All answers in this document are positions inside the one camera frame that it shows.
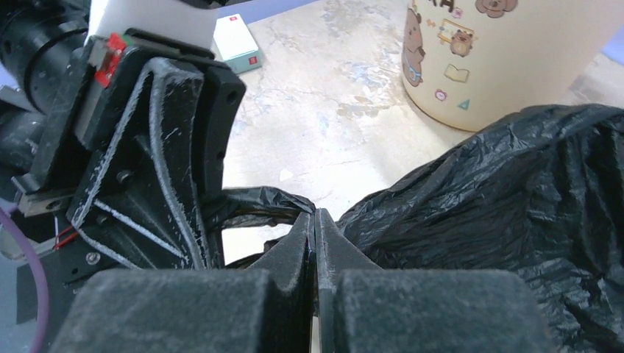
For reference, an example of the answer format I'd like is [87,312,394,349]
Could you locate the black plastic trash bag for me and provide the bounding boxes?
[202,104,623,352]

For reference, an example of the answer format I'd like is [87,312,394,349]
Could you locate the white small box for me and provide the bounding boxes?
[213,14,262,74]

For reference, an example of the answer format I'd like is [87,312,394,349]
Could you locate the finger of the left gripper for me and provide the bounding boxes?
[192,67,247,197]

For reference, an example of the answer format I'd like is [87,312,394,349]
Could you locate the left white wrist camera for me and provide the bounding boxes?
[87,0,218,49]

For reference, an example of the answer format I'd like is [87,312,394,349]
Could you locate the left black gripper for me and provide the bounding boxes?
[13,29,215,283]

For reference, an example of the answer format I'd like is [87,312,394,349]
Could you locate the beige round trash bin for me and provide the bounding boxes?
[401,1,623,132]

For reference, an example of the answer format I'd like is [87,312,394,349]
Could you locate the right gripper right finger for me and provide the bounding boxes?
[314,209,556,352]

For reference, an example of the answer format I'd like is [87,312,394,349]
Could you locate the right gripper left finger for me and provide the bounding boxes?
[52,213,314,352]

